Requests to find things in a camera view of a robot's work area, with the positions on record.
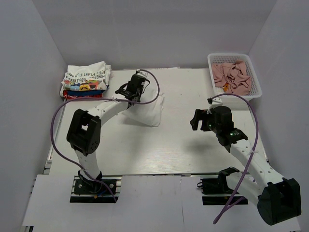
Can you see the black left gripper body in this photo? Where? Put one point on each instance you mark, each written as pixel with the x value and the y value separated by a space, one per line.
pixel 139 94

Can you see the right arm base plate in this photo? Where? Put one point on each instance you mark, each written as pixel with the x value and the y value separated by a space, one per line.
pixel 215 190

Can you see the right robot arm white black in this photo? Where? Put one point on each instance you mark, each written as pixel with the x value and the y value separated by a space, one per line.
pixel 276 198

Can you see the cartoon print folded t-shirt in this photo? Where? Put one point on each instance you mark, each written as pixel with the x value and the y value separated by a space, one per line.
pixel 86 85

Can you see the blue folded t-shirt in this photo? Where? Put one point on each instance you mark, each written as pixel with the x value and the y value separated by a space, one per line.
pixel 85 93

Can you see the red patterned folded t-shirt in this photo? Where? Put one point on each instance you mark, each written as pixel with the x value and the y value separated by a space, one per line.
pixel 66 96

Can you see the white perforated plastic basket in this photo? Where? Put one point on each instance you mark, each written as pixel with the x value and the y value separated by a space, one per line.
pixel 219 58

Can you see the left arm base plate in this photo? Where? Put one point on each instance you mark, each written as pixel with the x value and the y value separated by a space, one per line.
pixel 84 193

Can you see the pink crumpled t-shirt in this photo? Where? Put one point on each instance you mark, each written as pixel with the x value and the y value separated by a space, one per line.
pixel 232 77

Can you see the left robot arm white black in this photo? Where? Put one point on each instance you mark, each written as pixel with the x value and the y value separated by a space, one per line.
pixel 85 128

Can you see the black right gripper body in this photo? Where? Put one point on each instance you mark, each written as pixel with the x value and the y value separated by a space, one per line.
pixel 207 117

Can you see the plain white t-shirt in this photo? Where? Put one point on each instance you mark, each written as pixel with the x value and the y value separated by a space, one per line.
pixel 149 114

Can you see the aluminium table edge rail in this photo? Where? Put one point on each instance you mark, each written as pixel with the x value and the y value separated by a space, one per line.
pixel 47 166

